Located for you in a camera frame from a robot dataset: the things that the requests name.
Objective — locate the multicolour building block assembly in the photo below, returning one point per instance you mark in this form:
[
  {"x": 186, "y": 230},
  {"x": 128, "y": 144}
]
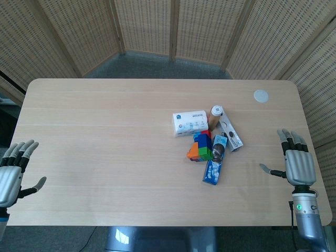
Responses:
[{"x": 200, "y": 147}]

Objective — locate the blue cookie box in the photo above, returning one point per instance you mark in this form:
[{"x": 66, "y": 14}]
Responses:
[{"x": 215, "y": 160}]

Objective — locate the white grey cookie box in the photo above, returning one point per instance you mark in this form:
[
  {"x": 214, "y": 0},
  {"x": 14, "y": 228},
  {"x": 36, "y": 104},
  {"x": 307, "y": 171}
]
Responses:
[{"x": 229, "y": 132}]

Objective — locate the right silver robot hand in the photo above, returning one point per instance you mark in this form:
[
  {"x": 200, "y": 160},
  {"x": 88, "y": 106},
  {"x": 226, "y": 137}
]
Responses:
[{"x": 299, "y": 168}]

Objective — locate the white tissue pack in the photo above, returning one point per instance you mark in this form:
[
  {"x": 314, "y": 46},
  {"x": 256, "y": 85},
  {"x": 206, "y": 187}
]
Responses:
[{"x": 189, "y": 123}]

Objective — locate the wooden folding screen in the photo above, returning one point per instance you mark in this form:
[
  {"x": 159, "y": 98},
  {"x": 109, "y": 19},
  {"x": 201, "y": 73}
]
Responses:
[{"x": 168, "y": 34}]

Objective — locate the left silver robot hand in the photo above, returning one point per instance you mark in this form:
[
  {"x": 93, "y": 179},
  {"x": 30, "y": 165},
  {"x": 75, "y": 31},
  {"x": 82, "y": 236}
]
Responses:
[{"x": 10, "y": 181}]

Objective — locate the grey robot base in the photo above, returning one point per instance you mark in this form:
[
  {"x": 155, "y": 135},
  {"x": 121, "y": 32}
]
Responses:
[{"x": 160, "y": 239}]

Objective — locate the brown bottle with white cap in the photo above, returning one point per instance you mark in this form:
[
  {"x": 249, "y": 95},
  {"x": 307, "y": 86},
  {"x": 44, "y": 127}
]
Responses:
[{"x": 214, "y": 118}]

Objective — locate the grey round table grommet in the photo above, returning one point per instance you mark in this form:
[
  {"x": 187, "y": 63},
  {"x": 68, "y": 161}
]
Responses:
[{"x": 261, "y": 95}]

